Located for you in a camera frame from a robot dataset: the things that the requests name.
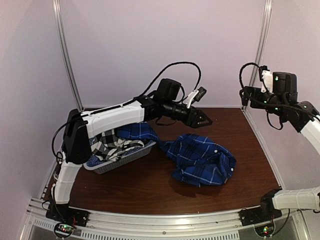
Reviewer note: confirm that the left aluminium frame post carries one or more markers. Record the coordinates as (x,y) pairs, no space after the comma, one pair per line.
(65,53)

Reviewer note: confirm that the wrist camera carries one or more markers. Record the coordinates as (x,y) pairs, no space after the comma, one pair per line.
(194,96)
(266,77)

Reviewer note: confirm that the right circuit board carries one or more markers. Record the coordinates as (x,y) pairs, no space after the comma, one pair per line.
(264,230)

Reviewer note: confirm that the black white checked shirt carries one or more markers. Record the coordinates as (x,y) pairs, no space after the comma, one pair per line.
(106,146)

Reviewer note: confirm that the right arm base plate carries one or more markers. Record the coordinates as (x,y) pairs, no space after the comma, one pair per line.
(253,216)

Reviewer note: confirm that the circuit board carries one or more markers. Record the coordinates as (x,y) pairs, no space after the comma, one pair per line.
(63,230)
(264,230)

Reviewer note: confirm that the blue plaid long sleeve shirt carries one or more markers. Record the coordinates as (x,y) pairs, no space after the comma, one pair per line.
(198,160)

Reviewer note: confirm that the front aluminium rail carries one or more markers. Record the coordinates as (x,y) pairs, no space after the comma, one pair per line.
(221,225)

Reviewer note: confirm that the left circuit board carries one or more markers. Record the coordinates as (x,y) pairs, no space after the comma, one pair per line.
(63,230)

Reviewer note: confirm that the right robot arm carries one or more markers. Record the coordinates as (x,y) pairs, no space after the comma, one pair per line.
(279,96)

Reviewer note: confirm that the grey plastic laundry basket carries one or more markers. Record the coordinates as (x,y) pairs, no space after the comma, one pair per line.
(105,166)

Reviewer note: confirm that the aluminium frame post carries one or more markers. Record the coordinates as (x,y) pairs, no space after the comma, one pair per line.
(264,31)
(65,53)

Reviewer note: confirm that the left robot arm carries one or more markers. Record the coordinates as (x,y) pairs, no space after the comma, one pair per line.
(82,126)

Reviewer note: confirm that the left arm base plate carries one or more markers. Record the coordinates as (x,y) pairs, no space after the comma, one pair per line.
(71,216)

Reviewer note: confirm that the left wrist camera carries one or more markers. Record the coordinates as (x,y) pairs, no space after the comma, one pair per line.
(194,96)

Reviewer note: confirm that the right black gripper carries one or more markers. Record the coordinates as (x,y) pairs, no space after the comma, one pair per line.
(253,90)

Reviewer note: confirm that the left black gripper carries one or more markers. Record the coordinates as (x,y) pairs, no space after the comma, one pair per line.
(193,122)

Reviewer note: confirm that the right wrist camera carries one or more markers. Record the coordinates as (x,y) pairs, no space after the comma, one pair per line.
(266,77)

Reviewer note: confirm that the right aluminium frame post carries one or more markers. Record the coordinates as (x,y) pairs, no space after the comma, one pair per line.
(264,31)

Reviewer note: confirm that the blue patterned shirt in basket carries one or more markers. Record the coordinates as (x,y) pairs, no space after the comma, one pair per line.
(94,160)

